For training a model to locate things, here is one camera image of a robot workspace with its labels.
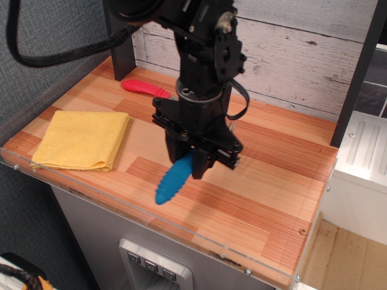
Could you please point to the dark right shelf post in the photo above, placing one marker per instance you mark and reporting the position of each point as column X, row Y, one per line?
column 371, row 41

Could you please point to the orange sponge piece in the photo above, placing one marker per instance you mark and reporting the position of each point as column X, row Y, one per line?
column 46, row 285

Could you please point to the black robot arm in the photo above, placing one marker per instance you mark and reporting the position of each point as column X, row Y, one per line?
column 210, row 59

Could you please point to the grey cabinet front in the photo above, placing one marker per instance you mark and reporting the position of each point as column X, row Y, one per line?
column 98, row 232

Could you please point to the blue handled metal fork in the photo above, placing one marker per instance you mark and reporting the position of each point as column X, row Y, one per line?
column 173, row 181

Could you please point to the silver dispenser button panel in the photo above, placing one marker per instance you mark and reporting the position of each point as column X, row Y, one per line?
column 147, row 269

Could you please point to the dark shelf post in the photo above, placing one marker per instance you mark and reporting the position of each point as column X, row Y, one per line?
column 123, row 59
column 371, row 41

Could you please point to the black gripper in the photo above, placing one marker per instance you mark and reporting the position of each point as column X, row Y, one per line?
column 193, row 117

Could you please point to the dark left shelf post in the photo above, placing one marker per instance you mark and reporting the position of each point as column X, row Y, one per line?
column 123, row 59

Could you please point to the yellow folded cloth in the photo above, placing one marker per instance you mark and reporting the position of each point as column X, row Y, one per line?
column 76, row 140

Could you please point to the red handled metal spoon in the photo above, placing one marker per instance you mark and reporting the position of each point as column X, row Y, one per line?
column 134, row 85

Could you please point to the clear acrylic edge guard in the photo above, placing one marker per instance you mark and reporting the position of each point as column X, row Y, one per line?
column 239, row 231

